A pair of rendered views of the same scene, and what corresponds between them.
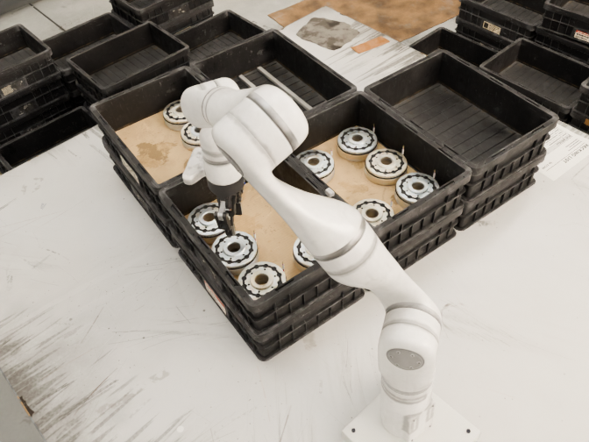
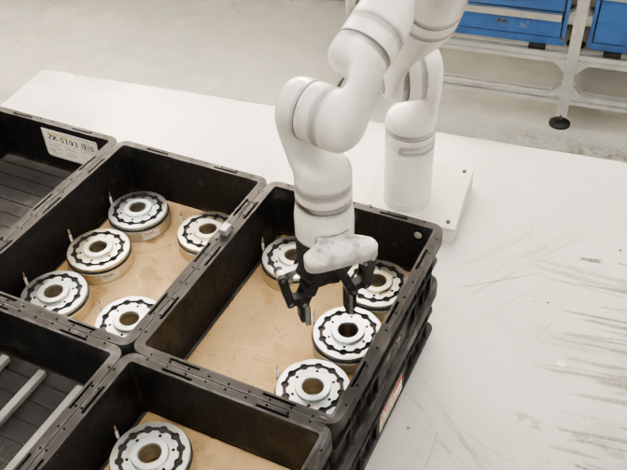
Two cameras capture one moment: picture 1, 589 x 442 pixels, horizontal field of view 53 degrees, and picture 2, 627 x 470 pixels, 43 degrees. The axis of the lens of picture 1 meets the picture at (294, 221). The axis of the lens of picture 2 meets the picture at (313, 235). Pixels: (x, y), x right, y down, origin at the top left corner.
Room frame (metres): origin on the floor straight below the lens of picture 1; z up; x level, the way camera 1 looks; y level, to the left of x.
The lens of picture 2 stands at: (1.25, 0.78, 1.72)
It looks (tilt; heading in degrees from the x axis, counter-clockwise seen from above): 41 degrees down; 240
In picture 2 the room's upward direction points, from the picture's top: 2 degrees counter-clockwise
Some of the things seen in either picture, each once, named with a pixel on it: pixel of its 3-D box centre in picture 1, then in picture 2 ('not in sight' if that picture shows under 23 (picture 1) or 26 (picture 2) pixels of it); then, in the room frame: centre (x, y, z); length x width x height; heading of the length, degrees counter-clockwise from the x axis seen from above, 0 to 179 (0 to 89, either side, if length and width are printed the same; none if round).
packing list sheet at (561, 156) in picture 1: (529, 135); not in sight; (1.30, -0.71, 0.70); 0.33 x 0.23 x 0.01; 39
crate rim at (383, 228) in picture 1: (365, 156); (125, 233); (1.03, -0.18, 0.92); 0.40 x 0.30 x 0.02; 33
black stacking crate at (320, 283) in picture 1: (262, 231); (300, 313); (0.87, 0.07, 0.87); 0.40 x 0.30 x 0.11; 33
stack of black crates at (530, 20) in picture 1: (506, 32); not in sight; (2.48, -1.07, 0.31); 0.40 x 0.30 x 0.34; 39
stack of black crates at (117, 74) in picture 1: (141, 99); not in sight; (2.09, 0.61, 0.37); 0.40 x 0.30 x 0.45; 129
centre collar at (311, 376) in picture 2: (209, 217); (313, 387); (0.92, 0.20, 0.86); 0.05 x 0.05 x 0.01
